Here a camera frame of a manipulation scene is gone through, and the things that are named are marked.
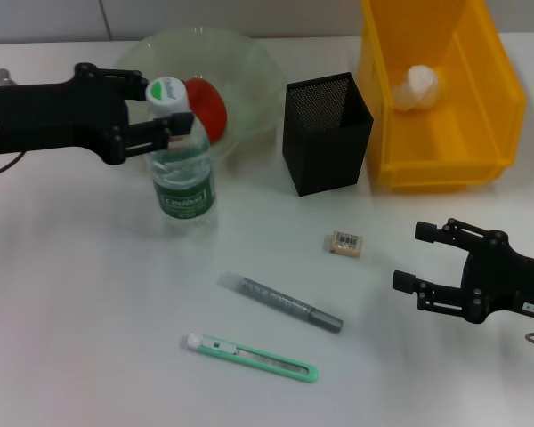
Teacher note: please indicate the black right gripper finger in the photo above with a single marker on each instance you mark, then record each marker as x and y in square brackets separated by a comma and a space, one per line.
[427, 232]
[405, 281]

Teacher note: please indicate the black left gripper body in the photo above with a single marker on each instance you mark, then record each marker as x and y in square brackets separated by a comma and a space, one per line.
[62, 115]

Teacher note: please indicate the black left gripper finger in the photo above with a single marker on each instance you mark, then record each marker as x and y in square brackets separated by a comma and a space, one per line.
[133, 84]
[182, 122]

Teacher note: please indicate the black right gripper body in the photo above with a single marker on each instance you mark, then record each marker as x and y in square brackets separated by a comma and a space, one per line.
[507, 280]

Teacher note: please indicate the orange toy fruit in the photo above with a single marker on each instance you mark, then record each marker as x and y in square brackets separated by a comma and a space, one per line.
[209, 111]

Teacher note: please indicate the clear green-label water bottle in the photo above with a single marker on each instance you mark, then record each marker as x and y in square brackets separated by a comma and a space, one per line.
[182, 187]

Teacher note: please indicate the white paper ball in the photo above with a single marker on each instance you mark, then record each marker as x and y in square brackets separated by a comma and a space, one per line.
[416, 89]

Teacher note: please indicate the beige eraser with barcode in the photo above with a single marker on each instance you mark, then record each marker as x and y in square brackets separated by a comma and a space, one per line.
[346, 242]

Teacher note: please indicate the green glass fruit plate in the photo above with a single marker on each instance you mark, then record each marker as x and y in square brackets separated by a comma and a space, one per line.
[249, 80]

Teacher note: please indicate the black mesh pen holder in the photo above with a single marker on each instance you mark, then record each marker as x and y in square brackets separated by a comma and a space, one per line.
[325, 155]

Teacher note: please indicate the grey marker pen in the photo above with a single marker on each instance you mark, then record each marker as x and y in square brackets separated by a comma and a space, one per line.
[276, 300]

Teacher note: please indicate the green utility knife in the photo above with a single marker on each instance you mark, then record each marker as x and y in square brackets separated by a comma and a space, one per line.
[249, 356]

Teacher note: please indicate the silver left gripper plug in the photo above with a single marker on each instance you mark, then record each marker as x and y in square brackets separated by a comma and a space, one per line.
[4, 76]

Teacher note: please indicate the yellow plastic bin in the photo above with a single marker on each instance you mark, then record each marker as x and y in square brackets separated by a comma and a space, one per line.
[449, 147]

